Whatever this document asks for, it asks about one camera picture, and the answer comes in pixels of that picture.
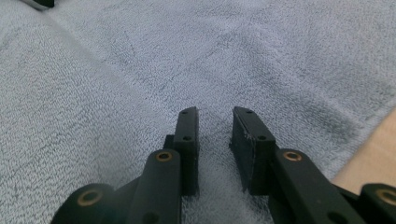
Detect light blue terry towel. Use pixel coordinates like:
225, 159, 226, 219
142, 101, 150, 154
0, 0, 396, 224

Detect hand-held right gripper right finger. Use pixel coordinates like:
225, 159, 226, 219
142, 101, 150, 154
229, 105, 277, 196

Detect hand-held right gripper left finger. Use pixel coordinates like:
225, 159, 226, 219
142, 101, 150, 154
163, 105, 201, 197

